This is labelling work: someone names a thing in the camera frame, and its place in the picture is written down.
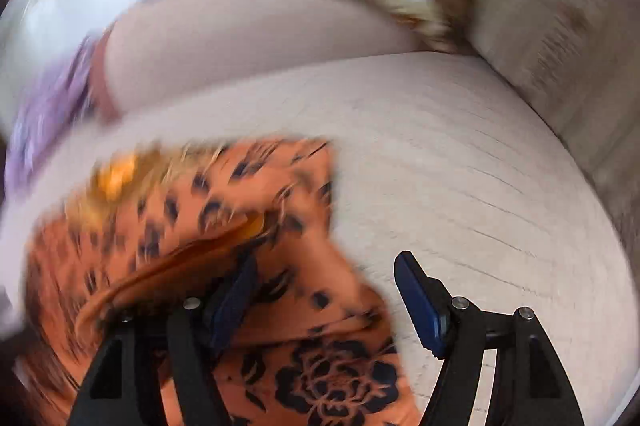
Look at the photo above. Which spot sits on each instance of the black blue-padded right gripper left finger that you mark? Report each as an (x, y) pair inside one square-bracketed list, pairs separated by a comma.
[(122, 385)]

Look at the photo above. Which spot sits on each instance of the orange black floral garment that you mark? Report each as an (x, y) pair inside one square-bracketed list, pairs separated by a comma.
[(315, 346)]

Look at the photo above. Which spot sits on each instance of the pink quilted mattress cover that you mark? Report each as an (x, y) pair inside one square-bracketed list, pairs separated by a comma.
[(435, 155)]

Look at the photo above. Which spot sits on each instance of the pink bolster cushion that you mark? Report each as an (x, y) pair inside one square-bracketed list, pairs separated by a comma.
[(161, 49)]

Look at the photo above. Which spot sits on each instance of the purple floral cloth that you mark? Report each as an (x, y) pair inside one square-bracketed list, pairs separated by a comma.
[(59, 97)]

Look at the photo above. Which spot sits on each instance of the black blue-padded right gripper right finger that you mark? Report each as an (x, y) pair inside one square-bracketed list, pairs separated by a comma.
[(530, 385)]

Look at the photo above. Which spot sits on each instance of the beige striped cushion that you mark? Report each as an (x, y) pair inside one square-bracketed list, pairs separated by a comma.
[(576, 62)]

